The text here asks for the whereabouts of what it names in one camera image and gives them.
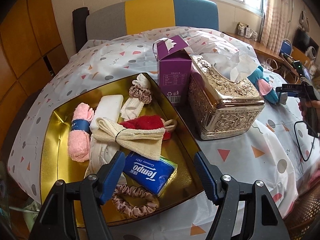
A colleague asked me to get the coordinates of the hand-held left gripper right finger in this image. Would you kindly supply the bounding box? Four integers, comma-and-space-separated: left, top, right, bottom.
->
194, 151, 290, 240

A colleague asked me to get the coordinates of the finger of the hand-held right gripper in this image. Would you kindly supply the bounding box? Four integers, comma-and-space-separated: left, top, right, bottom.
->
276, 84, 304, 104

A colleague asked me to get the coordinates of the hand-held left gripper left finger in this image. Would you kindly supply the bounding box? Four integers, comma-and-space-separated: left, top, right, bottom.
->
29, 151, 126, 240

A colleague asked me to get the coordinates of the white printed gauze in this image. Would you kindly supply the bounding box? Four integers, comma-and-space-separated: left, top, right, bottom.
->
84, 134, 128, 183

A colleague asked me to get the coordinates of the blue tissue packet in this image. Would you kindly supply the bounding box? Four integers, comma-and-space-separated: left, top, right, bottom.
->
122, 152, 178, 197

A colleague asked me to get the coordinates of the blue knitted doll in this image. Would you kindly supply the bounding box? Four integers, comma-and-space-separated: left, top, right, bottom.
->
249, 65, 279, 105

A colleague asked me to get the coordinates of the beige mesh cloth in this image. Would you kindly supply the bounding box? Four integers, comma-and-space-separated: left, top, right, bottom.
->
94, 117, 167, 161

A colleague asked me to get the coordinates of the large pink scrunchie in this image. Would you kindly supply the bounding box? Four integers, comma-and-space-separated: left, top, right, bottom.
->
111, 184, 160, 218

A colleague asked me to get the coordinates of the pink towel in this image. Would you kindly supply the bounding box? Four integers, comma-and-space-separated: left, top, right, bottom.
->
68, 102, 94, 162

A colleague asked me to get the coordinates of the red fluffy sock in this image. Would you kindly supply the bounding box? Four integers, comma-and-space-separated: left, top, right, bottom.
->
119, 115, 178, 140

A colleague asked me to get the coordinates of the white waffle cloth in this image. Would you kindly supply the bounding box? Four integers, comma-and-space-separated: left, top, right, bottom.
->
120, 74, 152, 119

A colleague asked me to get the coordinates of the white sponge block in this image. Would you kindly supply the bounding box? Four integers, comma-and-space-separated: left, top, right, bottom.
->
90, 94, 124, 132

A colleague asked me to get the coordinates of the gold tin box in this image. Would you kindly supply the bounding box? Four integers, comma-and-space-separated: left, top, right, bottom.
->
40, 72, 207, 228

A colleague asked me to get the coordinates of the small brown scrunchie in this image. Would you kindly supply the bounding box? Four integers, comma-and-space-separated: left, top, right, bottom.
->
129, 84, 153, 105

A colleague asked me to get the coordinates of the person's right hand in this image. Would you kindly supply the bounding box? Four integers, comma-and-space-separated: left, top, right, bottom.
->
299, 100, 310, 123

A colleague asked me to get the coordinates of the small wooden cabinet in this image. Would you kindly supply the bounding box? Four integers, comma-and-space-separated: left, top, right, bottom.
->
291, 46, 310, 65

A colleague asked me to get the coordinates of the blue back chair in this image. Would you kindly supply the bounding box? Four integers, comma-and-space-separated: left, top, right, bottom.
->
279, 39, 293, 55

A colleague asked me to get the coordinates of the black monitor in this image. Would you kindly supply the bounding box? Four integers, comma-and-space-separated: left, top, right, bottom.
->
294, 29, 319, 53

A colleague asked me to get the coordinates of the wooden desk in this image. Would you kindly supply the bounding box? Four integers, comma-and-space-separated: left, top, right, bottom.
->
222, 31, 284, 63

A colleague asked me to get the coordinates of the white tissue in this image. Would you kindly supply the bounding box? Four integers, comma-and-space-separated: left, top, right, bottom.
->
220, 51, 259, 83

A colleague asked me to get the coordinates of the gold embossed tissue box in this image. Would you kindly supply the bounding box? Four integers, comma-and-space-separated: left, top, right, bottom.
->
187, 54, 265, 140

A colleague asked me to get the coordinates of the pink patterned curtain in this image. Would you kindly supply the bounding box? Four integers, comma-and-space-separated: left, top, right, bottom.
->
260, 0, 293, 53

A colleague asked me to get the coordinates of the purple carton box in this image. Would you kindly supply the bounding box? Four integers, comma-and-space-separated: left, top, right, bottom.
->
152, 35, 193, 103

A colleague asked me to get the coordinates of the woven rattan mat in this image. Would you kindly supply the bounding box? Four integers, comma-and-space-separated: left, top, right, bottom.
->
285, 190, 320, 240

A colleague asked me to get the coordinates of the wooden wardrobe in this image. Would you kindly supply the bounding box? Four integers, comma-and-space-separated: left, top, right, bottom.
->
0, 0, 69, 105

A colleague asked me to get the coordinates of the grey yellow blue headboard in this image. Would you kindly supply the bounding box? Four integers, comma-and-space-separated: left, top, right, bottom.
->
85, 0, 220, 42

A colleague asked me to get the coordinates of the black cable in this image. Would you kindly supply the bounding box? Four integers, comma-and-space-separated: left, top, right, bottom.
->
294, 121, 317, 162

